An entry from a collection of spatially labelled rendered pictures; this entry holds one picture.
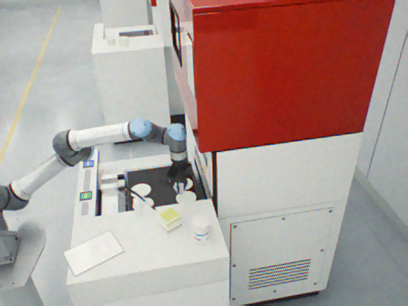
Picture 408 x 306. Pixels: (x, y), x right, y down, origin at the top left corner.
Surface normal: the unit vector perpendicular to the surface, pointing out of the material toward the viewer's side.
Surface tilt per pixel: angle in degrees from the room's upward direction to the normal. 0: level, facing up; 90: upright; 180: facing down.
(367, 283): 0
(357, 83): 90
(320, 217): 90
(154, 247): 0
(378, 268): 0
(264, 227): 90
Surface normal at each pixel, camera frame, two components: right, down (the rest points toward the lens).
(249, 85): 0.18, 0.57
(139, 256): -0.04, -0.81
